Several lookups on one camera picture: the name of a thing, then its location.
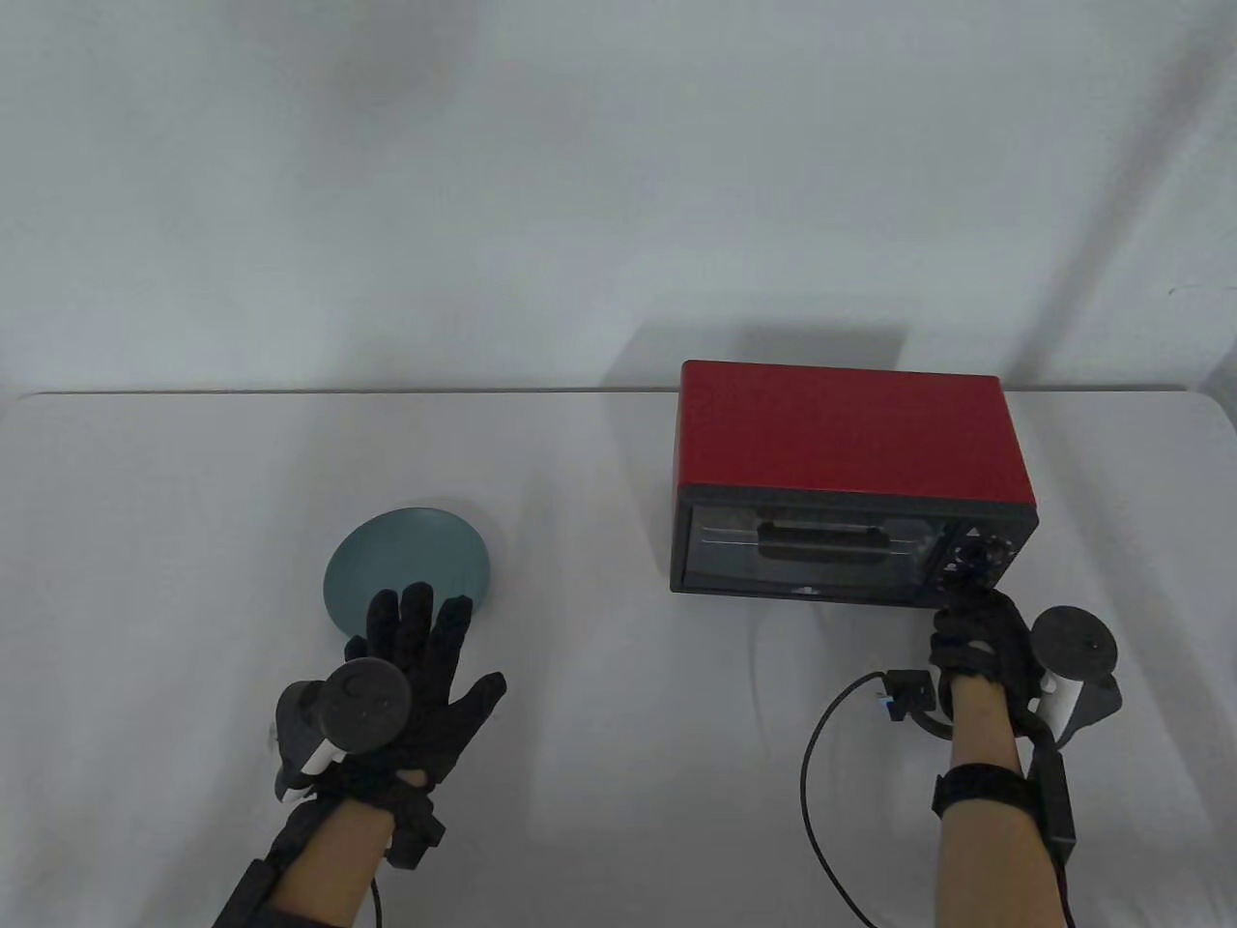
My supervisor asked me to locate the person's left forearm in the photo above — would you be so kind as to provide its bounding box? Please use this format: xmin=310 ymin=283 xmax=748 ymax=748
xmin=271 ymin=802 xmax=397 ymax=928

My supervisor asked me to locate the black forearm strap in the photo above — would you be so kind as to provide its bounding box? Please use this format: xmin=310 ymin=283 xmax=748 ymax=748
xmin=213 ymin=802 xmax=320 ymax=928
xmin=933 ymin=764 xmax=1035 ymax=825

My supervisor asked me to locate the red oven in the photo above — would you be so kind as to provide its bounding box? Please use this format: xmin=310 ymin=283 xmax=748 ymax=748
xmin=670 ymin=361 xmax=1041 ymax=610

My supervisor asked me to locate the teal plate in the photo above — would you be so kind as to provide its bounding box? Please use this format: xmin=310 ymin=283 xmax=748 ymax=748
xmin=324 ymin=506 xmax=494 ymax=639

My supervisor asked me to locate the black wrist sensor module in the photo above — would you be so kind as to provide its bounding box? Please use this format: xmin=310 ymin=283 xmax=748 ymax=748
xmin=387 ymin=788 xmax=447 ymax=873

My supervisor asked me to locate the black box with white label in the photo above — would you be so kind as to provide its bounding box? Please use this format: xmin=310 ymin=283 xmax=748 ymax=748
xmin=1029 ymin=739 xmax=1079 ymax=861

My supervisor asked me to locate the person's right hand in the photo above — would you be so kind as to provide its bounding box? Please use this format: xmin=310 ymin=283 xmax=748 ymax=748
xmin=930 ymin=570 xmax=1045 ymax=736

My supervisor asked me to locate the person's right forearm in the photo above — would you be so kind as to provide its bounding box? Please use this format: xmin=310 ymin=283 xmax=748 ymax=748
xmin=942 ymin=677 xmax=1066 ymax=928

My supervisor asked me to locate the black hand tracker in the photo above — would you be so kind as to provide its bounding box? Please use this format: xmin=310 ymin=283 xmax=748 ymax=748
xmin=1029 ymin=606 xmax=1125 ymax=750
xmin=273 ymin=657 xmax=412 ymax=803

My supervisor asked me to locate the person's left hand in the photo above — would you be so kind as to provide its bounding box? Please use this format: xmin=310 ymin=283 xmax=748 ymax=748
xmin=324 ymin=582 xmax=508 ymax=798

